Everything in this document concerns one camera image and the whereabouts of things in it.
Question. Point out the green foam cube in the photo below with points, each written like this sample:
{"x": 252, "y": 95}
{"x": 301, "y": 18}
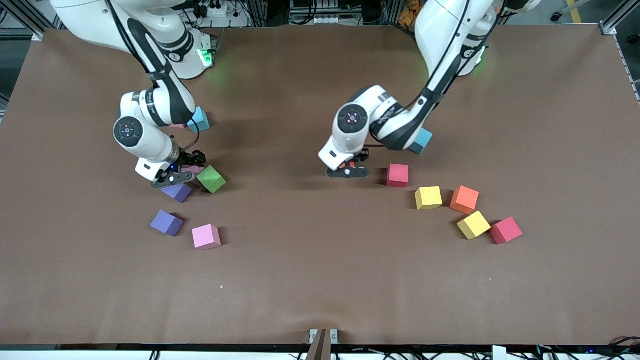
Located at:
{"x": 211, "y": 179}

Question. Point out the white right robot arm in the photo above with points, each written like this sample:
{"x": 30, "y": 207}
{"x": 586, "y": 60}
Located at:
{"x": 145, "y": 142}

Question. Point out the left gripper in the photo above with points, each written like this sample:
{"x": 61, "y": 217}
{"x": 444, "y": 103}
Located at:
{"x": 361, "y": 156}

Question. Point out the white electrical device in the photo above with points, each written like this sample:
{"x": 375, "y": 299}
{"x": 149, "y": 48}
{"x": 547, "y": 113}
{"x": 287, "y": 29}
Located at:
{"x": 325, "y": 20}

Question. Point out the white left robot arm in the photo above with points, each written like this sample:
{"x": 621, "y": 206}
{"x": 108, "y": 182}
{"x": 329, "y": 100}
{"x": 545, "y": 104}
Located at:
{"x": 450, "y": 30}

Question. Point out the yellow foam cube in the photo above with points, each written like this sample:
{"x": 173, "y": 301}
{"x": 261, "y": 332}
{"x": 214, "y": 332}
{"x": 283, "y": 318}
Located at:
{"x": 473, "y": 225}
{"x": 428, "y": 197}

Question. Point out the purple foam cube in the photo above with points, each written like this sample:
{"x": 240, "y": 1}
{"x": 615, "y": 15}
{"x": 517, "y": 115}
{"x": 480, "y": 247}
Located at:
{"x": 177, "y": 193}
{"x": 166, "y": 223}

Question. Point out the pink foam cube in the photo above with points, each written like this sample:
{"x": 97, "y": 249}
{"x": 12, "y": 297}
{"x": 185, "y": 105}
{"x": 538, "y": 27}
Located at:
{"x": 192, "y": 170}
{"x": 180, "y": 126}
{"x": 206, "y": 236}

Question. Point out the white power strip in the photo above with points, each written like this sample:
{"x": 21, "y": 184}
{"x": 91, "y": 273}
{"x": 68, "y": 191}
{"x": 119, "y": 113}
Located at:
{"x": 222, "y": 20}

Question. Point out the orange foam cube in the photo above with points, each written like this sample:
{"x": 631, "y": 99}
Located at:
{"x": 348, "y": 164}
{"x": 464, "y": 199}

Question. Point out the orange snack bag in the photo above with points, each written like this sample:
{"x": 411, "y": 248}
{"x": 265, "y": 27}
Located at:
{"x": 407, "y": 17}

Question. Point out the aluminium frame profile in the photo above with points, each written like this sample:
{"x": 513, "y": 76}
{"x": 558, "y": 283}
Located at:
{"x": 620, "y": 17}
{"x": 22, "y": 20}

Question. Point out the brown post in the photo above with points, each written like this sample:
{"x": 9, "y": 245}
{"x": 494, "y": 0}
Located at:
{"x": 320, "y": 347}

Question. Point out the magenta foam cube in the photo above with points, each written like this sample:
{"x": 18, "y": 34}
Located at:
{"x": 506, "y": 230}
{"x": 397, "y": 175}

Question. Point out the blue foam cube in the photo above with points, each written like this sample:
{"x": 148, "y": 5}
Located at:
{"x": 422, "y": 142}
{"x": 201, "y": 120}

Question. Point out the brown paper table cover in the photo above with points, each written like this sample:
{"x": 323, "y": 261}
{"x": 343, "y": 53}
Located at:
{"x": 320, "y": 250}

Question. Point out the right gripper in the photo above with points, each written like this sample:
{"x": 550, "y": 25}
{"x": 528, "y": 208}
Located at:
{"x": 192, "y": 159}

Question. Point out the small metal bracket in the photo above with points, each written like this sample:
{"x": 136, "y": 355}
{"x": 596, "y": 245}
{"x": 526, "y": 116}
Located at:
{"x": 334, "y": 336}

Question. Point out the aluminium table side rail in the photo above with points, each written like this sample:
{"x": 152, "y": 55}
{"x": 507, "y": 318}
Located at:
{"x": 627, "y": 70}

